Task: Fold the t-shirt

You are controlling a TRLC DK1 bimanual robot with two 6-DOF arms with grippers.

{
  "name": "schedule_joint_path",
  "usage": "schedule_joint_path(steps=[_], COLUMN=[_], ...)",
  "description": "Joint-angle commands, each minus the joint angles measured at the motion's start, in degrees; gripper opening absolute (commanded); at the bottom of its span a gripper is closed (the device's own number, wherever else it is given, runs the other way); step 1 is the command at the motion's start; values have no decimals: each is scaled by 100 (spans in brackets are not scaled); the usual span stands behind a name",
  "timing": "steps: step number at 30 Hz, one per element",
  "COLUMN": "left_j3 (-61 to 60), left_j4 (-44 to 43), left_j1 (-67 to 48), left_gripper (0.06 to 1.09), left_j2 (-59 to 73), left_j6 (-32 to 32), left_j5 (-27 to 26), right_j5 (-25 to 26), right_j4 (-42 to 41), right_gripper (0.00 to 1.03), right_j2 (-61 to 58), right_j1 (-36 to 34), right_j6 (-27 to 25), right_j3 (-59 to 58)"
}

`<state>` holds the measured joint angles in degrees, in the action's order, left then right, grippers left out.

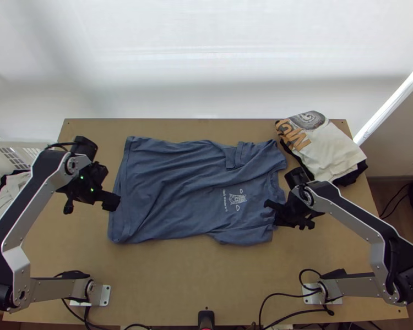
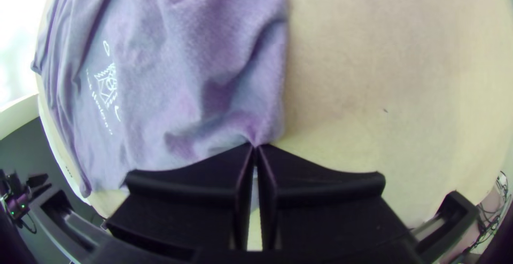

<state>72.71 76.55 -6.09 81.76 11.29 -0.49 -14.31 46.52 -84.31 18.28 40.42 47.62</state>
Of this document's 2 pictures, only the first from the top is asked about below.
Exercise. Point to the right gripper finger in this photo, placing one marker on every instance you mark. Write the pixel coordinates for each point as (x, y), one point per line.
(280, 220)
(274, 204)

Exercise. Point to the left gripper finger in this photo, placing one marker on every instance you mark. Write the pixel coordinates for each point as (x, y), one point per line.
(112, 203)

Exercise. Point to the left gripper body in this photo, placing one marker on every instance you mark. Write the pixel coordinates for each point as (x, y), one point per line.
(98, 199)

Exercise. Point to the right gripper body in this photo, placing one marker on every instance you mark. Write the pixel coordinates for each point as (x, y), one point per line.
(293, 213)

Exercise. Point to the blue t-shirt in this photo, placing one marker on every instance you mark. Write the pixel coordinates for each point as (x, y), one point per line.
(179, 182)

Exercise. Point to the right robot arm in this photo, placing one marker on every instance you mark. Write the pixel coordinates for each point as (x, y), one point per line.
(351, 209)

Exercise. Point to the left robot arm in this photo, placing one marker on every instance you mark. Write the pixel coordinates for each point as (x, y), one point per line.
(31, 199)

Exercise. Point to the pile of folded clothes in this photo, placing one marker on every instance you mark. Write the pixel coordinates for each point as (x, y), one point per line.
(330, 151)

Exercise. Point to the heap of clothes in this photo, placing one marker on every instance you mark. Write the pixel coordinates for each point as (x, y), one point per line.
(7, 185)

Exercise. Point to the white laundry basket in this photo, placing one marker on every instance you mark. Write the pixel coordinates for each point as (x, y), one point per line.
(17, 151)

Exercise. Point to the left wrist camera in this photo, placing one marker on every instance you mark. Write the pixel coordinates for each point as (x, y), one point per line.
(100, 172)

